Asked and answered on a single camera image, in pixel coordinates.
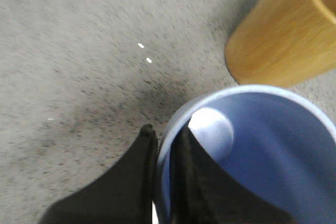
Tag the blue plastic cup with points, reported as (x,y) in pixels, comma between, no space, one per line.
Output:
(274,142)

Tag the bamboo cylinder holder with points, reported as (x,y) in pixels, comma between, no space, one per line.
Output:
(283,42)

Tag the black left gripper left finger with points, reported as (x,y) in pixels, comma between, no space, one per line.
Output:
(123,194)

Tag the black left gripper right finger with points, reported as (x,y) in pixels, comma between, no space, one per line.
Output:
(201,192)

